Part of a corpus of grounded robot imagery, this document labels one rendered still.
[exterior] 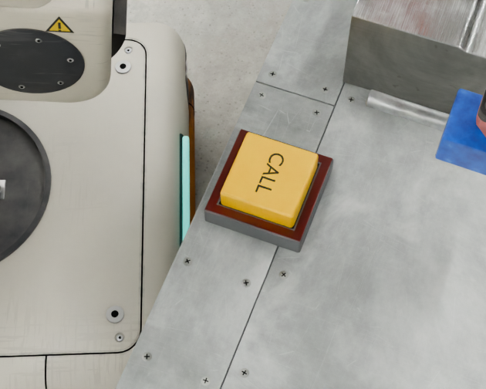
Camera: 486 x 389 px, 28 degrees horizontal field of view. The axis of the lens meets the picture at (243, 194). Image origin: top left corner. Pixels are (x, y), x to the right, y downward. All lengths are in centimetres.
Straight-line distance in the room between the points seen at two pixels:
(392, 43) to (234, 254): 21
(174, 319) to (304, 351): 10
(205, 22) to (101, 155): 55
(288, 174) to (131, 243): 62
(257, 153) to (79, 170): 68
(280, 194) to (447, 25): 18
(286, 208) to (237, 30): 117
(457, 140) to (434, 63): 15
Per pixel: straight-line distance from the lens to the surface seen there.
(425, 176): 80
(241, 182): 74
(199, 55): 184
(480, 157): 65
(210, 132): 175
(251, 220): 74
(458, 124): 65
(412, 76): 80
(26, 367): 130
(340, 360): 72
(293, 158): 75
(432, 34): 76
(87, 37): 93
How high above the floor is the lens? 149
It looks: 62 degrees down
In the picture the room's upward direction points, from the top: 1 degrees counter-clockwise
